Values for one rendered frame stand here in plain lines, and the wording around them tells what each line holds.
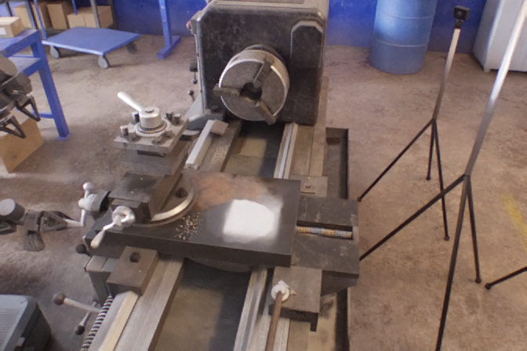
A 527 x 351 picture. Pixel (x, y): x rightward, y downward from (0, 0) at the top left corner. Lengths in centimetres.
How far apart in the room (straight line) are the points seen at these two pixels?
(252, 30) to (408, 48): 295
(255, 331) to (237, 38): 108
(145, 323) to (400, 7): 374
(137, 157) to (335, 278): 66
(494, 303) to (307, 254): 142
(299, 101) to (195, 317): 95
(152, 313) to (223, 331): 21
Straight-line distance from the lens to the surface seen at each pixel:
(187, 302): 130
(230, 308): 128
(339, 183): 220
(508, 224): 292
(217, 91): 154
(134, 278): 119
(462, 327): 229
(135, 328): 116
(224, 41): 170
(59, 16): 566
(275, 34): 165
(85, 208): 144
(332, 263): 119
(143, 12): 556
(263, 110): 152
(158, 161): 124
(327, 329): 163
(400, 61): 448
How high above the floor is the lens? 178
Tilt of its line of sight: 35 degrees down
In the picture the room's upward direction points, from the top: straight up
